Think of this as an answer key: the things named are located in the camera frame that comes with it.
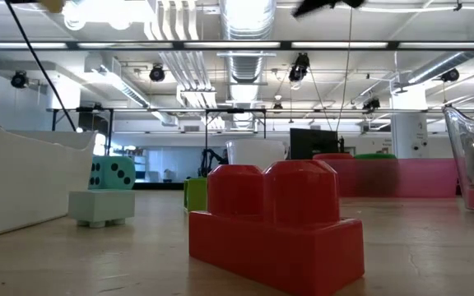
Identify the clear plastic bin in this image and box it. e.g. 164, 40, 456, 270
442, 105, 474, 215

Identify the teal foam die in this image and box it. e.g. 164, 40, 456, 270
90, 155, 137, 191

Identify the white plastic bin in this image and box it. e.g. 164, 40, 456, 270
0, 77, 98, 243

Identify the black monitor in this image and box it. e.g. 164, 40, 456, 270
289, 127, 341, 161

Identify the white column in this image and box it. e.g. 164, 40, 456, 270
390, 84, 430, 160

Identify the white plastic cup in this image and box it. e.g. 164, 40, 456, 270
225, 138, 288, 170

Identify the black overhead light bar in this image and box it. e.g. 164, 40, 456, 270
0, 39, 474, 52

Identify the pink plastic bin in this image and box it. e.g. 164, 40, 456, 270
321, 158, 459, 199

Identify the red two-stud brick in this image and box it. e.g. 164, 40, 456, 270
188, 159, 366, 296

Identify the pale teal small brick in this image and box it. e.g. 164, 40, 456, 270
67, 188, 137, 229

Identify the black hanging camera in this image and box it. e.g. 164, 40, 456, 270
288, 52, 311, 90

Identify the silver round ceiling duct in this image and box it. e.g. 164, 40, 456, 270
219, 0, 278, 129

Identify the silver slanted ceiling duct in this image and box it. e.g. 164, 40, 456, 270
405, 24, 474, 86

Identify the white rectangular air duct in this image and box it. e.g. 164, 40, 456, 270
83, 53, 179, 127

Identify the black background frame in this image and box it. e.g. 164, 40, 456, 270
46, 106, 267, 182

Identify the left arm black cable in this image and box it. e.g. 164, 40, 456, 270
4, 0, 77, 132

